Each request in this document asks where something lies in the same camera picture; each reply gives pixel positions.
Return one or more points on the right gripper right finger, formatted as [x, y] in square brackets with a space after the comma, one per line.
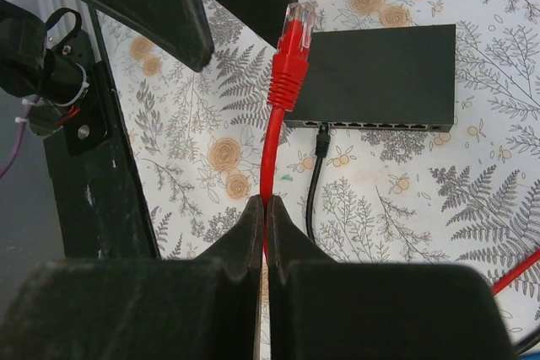
[324, 309]

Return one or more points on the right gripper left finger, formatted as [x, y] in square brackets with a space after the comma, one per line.
[204, 308]

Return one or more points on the black network switch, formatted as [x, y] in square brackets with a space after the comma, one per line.
[388, 79]

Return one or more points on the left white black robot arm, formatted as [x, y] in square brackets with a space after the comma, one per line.
[27, 65]

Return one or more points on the floral tablecloth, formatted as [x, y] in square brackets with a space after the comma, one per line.
[470, 195]

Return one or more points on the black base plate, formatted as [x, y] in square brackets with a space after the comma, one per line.
[99, 196]

